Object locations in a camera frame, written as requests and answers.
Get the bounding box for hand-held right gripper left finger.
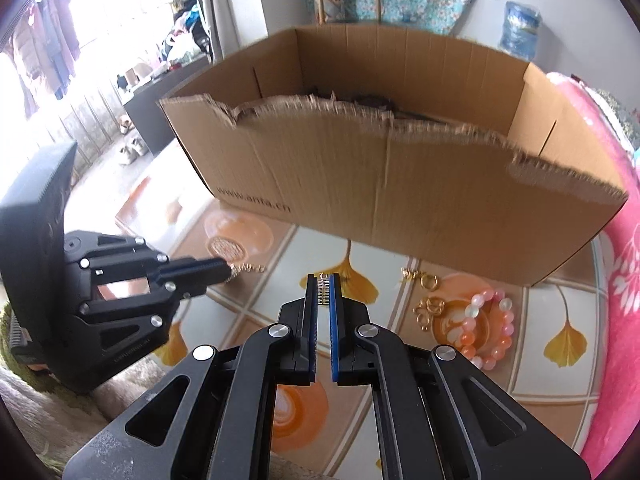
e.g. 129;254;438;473
62;274;321;480

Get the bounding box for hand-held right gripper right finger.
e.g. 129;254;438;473
329;274;591;480

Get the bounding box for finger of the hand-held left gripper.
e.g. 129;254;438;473
65;230;236;279
75;274;234;332

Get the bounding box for gold filigree disc earring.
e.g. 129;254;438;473
208;235;268;283

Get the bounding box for brown cardboard box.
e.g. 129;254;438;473
159;27;630;288

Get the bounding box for dark low cabinet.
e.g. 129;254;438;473
124;55;213;156

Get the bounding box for hanging clothes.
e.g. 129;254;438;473
7;0;83;116

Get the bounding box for ginkgo leaf patterned tablecloth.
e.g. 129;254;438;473
115;160;616;480

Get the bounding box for pile of clothes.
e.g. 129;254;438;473
160;0;211;68

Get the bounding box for grey curtain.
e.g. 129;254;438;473
190;0;241;61

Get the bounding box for pink floral blanket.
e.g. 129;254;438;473
545;72;640;480

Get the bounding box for blue water jug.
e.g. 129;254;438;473
500;1;543;61

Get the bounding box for grey lace-trimmed pillow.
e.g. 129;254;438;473
590;87;640;151

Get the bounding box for pink white bead bracelet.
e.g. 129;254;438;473
447;287;516;346

